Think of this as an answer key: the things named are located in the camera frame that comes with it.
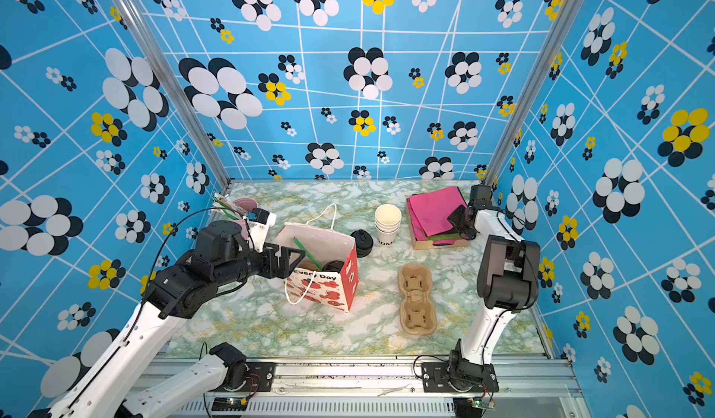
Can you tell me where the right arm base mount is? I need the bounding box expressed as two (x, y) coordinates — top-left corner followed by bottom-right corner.
(418, 362), (500, 395)

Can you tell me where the green straw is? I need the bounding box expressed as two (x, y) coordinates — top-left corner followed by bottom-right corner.
(293, 237), (323, 271)

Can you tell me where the stack of cardboard cup carriers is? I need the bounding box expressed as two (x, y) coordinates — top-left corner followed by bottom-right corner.
(398, 263), (438, 336)

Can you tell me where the red white paper bag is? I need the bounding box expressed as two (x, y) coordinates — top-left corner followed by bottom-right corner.
(275, 203), (359, 313)

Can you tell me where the black cup lid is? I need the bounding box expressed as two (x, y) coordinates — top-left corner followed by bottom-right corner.
(322, 260), (346, 274)

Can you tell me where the cardboard napkin box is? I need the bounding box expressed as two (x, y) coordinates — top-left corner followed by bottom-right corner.
(408, 211), (470, 250)

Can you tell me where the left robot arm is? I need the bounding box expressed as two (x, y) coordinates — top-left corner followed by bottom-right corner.
(31, 221), (305, 417)

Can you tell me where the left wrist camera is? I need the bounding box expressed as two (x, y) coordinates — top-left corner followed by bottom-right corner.
(246, 208), (277, 252)

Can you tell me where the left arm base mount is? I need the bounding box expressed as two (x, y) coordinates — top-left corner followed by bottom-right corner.
(210, 360), (277, 395)

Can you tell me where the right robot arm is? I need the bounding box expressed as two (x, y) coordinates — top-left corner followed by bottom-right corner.
(449, 185), (540, 384)

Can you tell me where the stack of black lids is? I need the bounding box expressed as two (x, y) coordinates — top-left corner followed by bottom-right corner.
(351, 229), (374, 258)

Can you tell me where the pink napkin stack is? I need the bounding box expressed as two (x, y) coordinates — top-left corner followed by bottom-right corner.
(407, 186), (467, 240)

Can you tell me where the stack of white paper cups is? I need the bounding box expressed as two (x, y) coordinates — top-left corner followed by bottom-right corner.
(374, 204), (402, 246)

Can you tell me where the pink utensil cup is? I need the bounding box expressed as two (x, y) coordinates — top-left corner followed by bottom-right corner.
(232, 197), (259, 237)

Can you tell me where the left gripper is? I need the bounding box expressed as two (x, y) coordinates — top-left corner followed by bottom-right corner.
(217, 238), (307, 289)

